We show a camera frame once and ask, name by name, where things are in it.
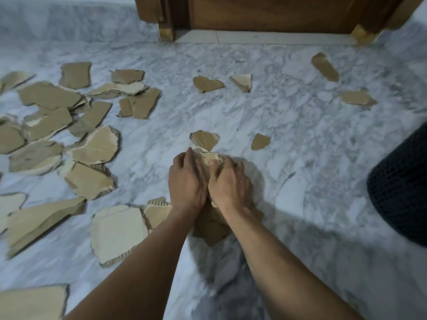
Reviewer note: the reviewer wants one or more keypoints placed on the pale stone door threshold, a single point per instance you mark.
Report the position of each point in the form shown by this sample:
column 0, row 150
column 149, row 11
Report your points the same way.
column 267, row 37

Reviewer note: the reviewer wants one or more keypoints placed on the brown wooden door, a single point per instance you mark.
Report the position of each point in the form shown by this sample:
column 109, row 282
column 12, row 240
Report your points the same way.
column 283, row 11

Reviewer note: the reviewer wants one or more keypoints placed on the person's left hand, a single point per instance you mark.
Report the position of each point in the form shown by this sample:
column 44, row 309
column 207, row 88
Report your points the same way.
column 186, row 183

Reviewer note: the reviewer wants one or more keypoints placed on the person's left fingers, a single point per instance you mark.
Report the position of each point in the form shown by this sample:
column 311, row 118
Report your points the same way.
column 186, row 160

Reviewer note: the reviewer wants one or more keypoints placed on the person's right forearm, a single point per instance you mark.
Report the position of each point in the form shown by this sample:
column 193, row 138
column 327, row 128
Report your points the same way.
column 283, row 273

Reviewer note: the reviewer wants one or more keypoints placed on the scatter of torn cardboard scraps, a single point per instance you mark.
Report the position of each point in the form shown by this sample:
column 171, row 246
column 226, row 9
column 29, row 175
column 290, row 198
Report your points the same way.
column 46, row 95

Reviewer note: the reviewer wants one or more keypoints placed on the person's right hand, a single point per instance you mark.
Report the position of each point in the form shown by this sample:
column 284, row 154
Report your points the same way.
column 232, row 189

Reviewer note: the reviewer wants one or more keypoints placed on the brown wooden door jamb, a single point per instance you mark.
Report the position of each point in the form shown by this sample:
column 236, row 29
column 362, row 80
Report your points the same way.
column 151, row 11
column 383, row 19

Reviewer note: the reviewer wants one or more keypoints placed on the torn brown cardboard piece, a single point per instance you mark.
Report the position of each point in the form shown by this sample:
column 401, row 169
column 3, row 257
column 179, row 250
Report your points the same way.
column 357, row 97
column 259, row 142
column 205, row 138
column 326, row 68
column 206, row 84
column 243, row 81

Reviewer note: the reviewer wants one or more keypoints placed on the person's right fingers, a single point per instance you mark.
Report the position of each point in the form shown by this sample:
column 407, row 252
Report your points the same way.
column 226, row 167

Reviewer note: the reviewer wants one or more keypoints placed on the large brown cardboard bundle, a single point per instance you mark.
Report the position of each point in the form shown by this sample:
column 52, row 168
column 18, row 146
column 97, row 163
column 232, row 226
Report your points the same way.
column 213, row 229

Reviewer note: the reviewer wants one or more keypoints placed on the person's left forearm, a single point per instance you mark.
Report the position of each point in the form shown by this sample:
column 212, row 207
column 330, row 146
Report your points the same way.
column 140, row 273

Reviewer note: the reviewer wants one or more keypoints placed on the black mesh waste bin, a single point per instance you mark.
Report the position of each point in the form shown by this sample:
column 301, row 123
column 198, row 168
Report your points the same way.
column 402, row 186

